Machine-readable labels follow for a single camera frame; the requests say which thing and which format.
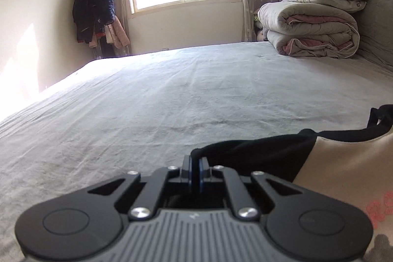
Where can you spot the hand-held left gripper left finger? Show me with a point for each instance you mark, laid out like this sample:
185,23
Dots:
186,171

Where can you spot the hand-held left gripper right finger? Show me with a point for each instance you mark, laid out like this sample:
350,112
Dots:
204,171

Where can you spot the cream bear print sweatshirt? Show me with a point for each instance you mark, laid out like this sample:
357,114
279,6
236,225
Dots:
337,163

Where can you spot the grey bed sheet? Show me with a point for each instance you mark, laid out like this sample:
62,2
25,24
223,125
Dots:
153,96

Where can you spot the pink green cloth bundle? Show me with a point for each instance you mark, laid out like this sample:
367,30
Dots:
260,28

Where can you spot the pink hanging garment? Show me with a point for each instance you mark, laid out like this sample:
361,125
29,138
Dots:
118,33

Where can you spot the folded grey pink quilt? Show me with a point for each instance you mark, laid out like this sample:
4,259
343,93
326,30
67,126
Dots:
310,31

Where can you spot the dark blue hanging jacket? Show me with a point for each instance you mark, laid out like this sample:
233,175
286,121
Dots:
92,4

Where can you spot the grey quilted headboard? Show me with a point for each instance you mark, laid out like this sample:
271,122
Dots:
377,19

